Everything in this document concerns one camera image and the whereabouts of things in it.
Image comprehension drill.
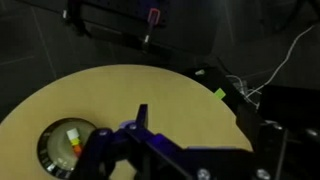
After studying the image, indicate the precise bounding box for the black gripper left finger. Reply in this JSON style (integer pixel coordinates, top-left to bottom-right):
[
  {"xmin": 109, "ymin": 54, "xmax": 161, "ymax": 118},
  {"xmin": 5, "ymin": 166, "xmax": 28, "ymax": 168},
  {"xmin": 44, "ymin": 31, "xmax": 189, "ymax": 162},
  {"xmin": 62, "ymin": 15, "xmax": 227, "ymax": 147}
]
[{"xmin": 70, "ymin": 127, "xmax": 117, "ymax": 180}]

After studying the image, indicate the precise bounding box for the black workbench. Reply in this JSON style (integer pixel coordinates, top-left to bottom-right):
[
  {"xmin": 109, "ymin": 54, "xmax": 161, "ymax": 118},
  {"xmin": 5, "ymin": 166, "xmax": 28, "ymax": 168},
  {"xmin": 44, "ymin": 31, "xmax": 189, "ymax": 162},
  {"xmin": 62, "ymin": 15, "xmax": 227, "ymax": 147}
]
[{"xmin": 19, "ymin": 0, "xmax": 214, "ymax": 56}]

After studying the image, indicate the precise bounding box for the dark round bowl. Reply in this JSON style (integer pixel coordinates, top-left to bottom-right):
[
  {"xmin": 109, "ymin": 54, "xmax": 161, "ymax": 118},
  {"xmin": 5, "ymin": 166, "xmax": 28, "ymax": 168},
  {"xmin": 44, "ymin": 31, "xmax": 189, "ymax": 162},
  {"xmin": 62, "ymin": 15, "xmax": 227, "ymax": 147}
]
[{"xmin": 36, "ymin": 117, "xmax": 100, "ymax": 180}]

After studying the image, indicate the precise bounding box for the white yellow orange marker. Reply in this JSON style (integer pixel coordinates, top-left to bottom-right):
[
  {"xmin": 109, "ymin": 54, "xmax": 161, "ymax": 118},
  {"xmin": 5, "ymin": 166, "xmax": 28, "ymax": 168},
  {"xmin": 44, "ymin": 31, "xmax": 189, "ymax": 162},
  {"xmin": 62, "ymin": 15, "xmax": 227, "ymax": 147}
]
[{"xmin": 65, "ymin": 127, "xmax": 84, "ymax": 158}]

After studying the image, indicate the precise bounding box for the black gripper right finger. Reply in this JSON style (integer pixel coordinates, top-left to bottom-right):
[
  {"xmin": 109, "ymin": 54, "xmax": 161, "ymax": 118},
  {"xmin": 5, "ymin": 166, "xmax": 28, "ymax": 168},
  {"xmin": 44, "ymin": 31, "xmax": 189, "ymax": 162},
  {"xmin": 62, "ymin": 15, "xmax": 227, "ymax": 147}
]
[{"xmin": 134, "ymin": 103, "xmax": 150, "ymax": 131}]

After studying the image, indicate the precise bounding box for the green tape piece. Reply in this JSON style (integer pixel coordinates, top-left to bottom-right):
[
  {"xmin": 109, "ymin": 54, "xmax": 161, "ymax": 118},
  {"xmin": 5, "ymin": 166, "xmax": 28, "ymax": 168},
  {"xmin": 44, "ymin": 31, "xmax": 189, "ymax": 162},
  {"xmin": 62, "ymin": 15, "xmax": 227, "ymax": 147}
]
[{"xmin": 214, "ymin": 87, "xmax": 227, "ymax": 101}]

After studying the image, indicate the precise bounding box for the white cable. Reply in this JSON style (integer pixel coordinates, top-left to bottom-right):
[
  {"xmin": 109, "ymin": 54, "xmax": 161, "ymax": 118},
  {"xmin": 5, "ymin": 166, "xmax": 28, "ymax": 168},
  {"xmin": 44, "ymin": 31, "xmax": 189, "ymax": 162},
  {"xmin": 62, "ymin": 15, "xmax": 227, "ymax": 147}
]
[{"xmin": 226, "ymin": 24, "xmax": 316, "ymax": 110}]

